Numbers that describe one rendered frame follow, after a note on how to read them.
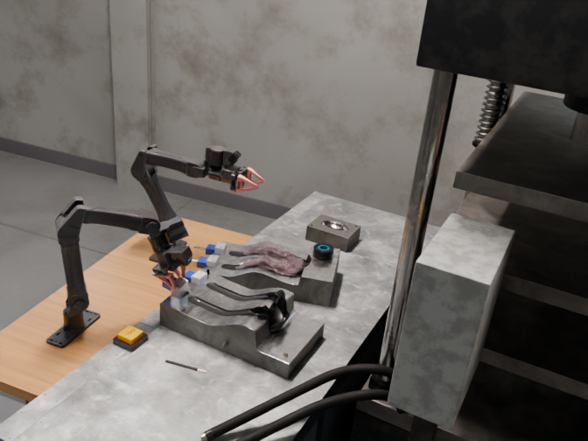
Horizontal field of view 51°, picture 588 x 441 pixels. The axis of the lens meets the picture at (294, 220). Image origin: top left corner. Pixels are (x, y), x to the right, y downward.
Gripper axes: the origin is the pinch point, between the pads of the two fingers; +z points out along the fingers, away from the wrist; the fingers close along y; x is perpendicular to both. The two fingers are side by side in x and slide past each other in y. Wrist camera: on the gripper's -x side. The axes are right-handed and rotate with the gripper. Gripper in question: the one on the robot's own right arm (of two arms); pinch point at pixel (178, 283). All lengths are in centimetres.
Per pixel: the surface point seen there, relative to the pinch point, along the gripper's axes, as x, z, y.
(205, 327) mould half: -13.7, 10.9, -8.7
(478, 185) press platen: -102, -23, 20
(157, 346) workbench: -0.9, 11.4, -19.6
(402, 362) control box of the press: -92, -2, -26
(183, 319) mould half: -5.3, 8.5, -8.7
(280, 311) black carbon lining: -29.6, 18.5, 10.8
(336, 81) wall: 53, 11, 237
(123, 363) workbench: 1.6, 8.1, -31.5
